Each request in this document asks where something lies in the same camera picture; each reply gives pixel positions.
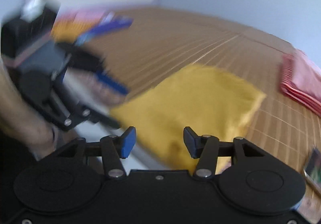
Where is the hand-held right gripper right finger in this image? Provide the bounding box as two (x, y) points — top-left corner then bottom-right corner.
(183, 126), (266, 179)

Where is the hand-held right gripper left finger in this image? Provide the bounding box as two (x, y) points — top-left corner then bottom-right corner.
(56, 126), (137, 180)

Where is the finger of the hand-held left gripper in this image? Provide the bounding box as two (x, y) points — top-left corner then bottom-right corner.
(40, 92), (122, 132)
(56, 42), (129, 95)

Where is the yellow printed t-shirt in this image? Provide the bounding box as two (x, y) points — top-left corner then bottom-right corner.
(110, 63), (267, 174)

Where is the person's left forearm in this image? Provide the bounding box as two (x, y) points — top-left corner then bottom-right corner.
(0, 61), (59, 162)

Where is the yellow black-striped shirt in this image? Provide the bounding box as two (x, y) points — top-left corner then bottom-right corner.
(51, 19), (101, 44)

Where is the purple knit sweater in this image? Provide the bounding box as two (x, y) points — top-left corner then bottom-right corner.
(74, 14), (134, 46)

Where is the crumpled pink garment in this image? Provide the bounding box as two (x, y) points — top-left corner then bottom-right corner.
(59, 8), (111, 25)

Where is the folded red striped garment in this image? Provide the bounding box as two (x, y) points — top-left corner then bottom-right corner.
(279, 53), (321, 114)

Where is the smartphone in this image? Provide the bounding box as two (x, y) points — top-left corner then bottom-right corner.
(302, 147), (321, 184)

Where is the folded pink garment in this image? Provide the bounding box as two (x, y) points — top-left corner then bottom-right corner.
(288, 49), (321, 102)

